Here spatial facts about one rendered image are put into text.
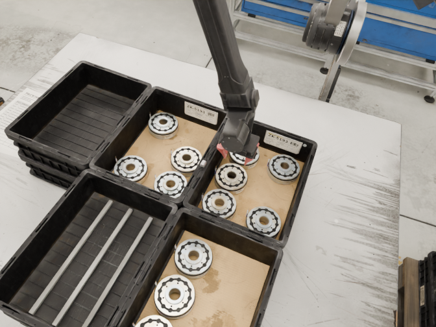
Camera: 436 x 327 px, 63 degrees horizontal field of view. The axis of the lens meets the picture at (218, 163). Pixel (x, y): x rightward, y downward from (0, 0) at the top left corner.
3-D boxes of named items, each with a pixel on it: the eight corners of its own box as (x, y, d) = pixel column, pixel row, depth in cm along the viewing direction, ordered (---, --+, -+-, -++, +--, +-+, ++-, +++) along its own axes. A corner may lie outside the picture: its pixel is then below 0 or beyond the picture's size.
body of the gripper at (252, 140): (252, 157, 96) (256, 139, 91) (217, 145, 98) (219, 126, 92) (259, 141, 100) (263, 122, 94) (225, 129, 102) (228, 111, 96)
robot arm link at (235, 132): (257, 85, 84) (224, 84, 87) (244, 117, 77) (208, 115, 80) (263, 122, 93) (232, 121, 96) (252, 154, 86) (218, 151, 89)
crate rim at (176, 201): (154, 89, 126) (154, 84, 124) (231, 117, 121) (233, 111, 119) (87, 171, 103) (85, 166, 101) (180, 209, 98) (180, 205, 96)
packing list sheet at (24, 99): (23, 87, 151) (23, 85, 151) (71, 102, 148) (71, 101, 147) (-35, 141, 132) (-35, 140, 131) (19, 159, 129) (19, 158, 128)
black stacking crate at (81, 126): (88, 84, 139) (82, 60, 130) (155, 109, 134) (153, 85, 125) (16, 156, 116) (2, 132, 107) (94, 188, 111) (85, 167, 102)
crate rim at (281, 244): (232, 117, 121) (233, 111, 119) (316, 146, 116) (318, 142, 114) (180, 209, 98) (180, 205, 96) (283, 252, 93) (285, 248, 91)
